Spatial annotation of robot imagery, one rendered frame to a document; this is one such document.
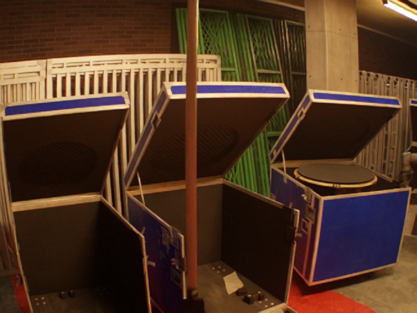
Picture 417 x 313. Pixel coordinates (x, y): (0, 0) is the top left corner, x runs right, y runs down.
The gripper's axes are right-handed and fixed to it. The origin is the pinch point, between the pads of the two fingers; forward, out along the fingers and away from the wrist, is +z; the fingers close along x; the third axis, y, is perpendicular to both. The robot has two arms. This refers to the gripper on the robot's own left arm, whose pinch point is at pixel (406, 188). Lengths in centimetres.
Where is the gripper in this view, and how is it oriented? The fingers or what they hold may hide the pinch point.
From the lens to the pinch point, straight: 373.0
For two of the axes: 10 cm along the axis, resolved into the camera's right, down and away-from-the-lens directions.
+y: -2.1, -0.4, 9.8
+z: 0.3, 10.0, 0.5
